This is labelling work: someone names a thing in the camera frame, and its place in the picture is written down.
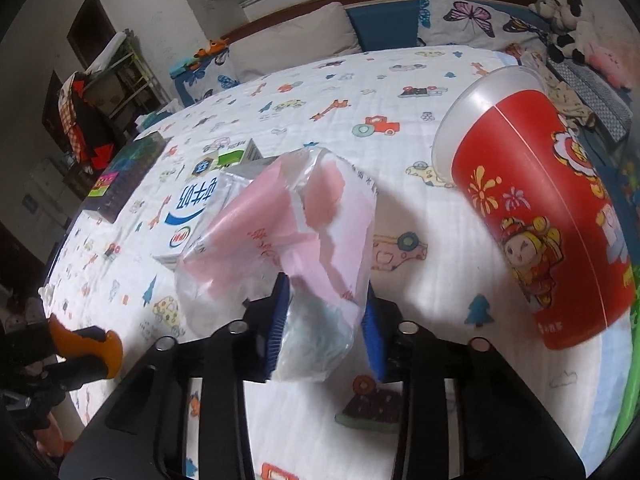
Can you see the dark colourful book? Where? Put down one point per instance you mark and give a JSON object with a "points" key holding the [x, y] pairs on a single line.
{"points": [[122, 176]]}

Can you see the pink plush toy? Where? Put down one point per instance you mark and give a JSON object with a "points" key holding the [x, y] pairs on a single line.
{"points": [[609, 65]]}

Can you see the red snack cup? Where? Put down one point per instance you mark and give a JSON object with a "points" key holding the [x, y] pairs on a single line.
{"points": [[506, 148]]}

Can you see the orange peel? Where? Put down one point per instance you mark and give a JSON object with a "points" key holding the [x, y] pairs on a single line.
{"points": [[70, 344]]}

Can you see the cow plush toy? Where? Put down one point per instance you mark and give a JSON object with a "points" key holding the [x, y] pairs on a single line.
{"points": [[571, 29]]}

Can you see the white milk carton box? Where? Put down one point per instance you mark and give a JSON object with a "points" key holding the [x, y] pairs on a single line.
{"points": [[197, 185]]}

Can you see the cartoon print bed sheet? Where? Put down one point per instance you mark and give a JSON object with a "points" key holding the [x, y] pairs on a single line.
{"points": [[431, 254]]}

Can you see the pink plastic bag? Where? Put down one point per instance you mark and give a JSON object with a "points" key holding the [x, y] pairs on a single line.
{"points": [[307, 213]]}

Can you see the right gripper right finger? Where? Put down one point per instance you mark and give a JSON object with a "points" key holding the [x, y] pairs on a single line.
{"points": [[375, 334]]}

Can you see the beige crumpled clothing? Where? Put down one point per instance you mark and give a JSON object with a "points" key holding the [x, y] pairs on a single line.
{"points": [[566, 101]]}

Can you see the white plain pillow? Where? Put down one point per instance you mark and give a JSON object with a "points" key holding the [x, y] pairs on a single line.
{"points": [[323, 33]]}

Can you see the metal shelf rack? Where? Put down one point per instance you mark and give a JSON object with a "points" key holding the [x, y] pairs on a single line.
{"points": [[121, 84]]}

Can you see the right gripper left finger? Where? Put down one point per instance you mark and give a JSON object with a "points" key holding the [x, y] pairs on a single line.
{"points": [[279, 301]]}

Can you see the butterfly print pillow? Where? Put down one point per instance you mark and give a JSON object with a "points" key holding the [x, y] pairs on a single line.
{"points": [[476, 25]]}

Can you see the grey patterned cloth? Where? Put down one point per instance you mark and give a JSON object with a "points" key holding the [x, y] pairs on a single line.
{"points": [[611, 110]]}

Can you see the green perforated plastic basket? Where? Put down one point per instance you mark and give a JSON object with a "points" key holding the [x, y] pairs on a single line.
{"points": [[629, 408]]}

